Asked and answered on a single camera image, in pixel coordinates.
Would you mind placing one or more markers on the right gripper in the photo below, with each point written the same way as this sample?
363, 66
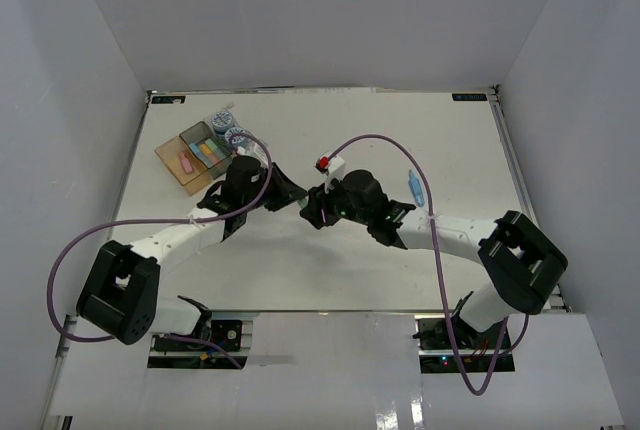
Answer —
318, 199

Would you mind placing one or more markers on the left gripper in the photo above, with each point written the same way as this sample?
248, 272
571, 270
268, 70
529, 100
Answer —
286, 190

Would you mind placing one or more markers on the blue lidded jar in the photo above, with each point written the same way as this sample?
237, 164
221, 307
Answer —
222, 121
235, 137

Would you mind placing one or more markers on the green capped highlighter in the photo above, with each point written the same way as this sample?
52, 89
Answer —
215, 149

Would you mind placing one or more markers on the yellow orange highlighter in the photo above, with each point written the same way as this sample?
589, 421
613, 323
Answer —
207, 152

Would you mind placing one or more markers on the pink transparent highlighter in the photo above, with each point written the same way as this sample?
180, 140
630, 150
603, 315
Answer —
186, 164

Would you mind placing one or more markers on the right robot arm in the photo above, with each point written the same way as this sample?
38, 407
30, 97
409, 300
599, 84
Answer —
523, 265

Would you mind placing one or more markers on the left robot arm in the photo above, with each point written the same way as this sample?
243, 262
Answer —
121, 293

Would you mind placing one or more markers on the clear transparent tray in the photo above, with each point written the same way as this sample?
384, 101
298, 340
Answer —
220, 137

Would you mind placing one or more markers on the grey transparent tray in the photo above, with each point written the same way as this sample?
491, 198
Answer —
197, 134

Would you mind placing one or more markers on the blue transparent highlighter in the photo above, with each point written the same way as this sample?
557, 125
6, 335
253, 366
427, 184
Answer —
416, 189

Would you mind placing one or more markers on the orange transparent tray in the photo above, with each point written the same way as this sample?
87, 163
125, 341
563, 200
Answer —
168, 153

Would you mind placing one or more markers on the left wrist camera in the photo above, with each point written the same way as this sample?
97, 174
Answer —
253, 150

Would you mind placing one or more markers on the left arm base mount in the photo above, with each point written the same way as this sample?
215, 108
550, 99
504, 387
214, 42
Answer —
210, 337

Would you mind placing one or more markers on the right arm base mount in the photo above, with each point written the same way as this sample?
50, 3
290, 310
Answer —
432, 338

